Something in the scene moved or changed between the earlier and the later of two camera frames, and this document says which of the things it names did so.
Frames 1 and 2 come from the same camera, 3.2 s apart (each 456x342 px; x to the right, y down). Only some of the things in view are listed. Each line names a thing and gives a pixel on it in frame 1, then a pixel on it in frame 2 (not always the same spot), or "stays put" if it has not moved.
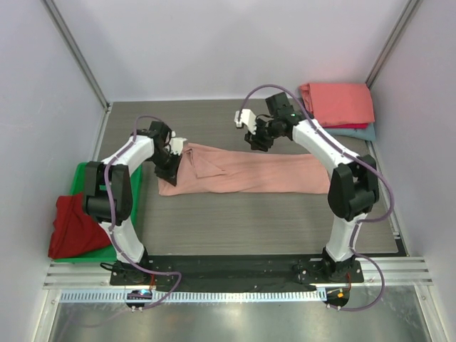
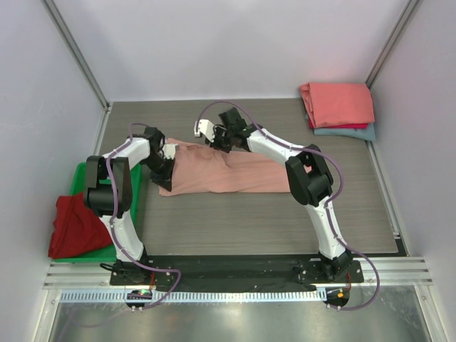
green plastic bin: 77,186 stays put
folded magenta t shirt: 344,126 stays put
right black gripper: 259,136 -> 221,140
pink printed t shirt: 206,168 stays put
